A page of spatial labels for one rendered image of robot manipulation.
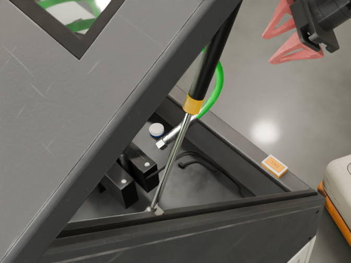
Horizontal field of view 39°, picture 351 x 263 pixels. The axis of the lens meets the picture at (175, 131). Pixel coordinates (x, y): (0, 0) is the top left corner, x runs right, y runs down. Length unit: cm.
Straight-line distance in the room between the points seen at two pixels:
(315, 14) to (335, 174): 128
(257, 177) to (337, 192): 87
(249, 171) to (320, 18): 50
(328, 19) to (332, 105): 183
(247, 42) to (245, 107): 50
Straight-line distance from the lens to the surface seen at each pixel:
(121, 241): 56
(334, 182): 200
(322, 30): 77
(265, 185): 116
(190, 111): 54
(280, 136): 241
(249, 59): 277
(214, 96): 91
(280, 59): 82
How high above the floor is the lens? 186
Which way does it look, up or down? 50 degrees down
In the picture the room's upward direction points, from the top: 6 degrees counter-clockwise
